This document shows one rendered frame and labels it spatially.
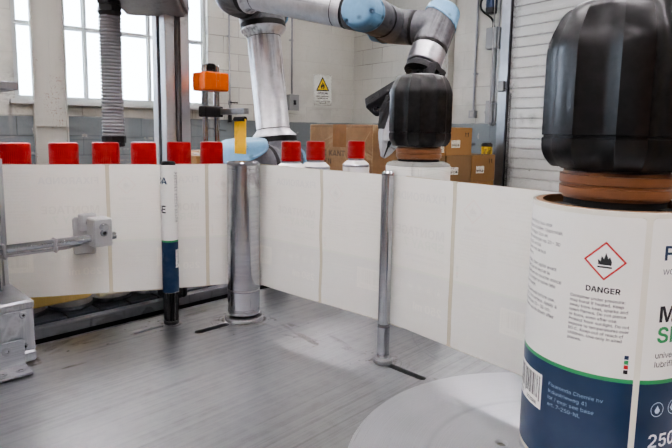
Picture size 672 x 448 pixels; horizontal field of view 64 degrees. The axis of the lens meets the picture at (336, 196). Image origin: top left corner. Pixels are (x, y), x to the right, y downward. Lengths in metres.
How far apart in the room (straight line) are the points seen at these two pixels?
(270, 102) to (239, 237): 0.79
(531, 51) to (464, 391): 5.39
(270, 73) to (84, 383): 1.00
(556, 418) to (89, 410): 0.35
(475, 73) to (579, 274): 6.01
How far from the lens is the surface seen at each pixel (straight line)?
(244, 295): 0.64
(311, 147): 0.95
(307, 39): 7.49
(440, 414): 0.45
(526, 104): 5.75
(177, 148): 0.79
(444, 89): 0.70
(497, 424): 0.45
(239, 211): 0.62
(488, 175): 5.37
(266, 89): 1.39
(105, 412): 0.50
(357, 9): 1.11
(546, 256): 0.33
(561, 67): 0.32
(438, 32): 1.18
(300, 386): 0.51
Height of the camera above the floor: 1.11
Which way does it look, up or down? 7 degrees down
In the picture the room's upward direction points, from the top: 1 degrees clockwise
